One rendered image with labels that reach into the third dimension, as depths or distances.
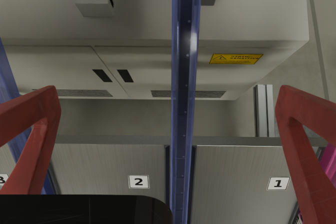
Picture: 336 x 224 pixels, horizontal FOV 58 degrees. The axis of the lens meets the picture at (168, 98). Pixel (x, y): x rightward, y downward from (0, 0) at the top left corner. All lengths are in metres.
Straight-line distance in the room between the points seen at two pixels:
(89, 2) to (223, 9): 0.21
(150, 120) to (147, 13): 0.63
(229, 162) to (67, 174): 0.13
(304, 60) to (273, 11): 0.71
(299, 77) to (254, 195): 0.96
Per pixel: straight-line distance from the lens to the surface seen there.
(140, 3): 0.51
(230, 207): 0.28
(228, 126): 1.10
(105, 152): 0.23
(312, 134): 1.17
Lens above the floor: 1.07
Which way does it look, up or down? 80 degrees down
